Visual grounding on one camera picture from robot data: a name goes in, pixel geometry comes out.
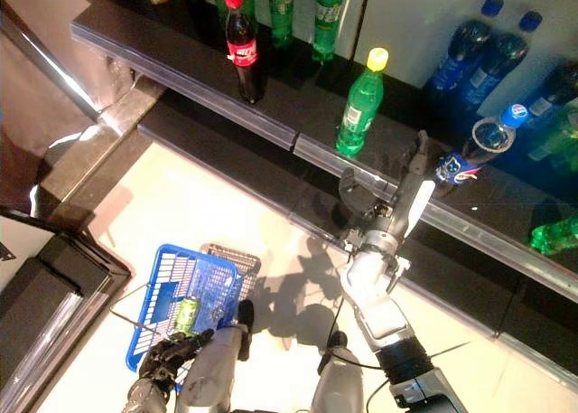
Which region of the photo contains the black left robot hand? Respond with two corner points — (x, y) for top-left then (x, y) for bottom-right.
(136, 327), (216, 392)

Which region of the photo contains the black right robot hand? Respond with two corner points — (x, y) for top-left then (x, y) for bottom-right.
(338, 129), (438, 240)

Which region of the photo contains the Pepsi bottle with paper collar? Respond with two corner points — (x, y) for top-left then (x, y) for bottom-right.
(433, 103), (530, 198)

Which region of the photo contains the blue plastic shopping basket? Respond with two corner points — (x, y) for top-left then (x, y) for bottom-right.
(110, 243), (243, 387)

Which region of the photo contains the black shelf base plinth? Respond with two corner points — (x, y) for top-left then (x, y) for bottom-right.
(496, 277), (578, 396)
(137, 89), (303, 227)
(288, 155), (520, 340)

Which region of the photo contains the black display stand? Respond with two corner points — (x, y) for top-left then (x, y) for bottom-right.
(0, 204), (132, 413)

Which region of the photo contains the gray right robot leg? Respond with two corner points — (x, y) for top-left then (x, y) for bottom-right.
(311, 330), (365, 413)

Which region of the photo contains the reflective metal side panel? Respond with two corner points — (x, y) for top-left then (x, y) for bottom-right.
(0, 0), (168, 233)

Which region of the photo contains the dark shelf board clear rail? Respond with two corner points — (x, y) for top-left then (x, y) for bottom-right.
(71, 0), (302, 151)
(293, 46), (578, 304)

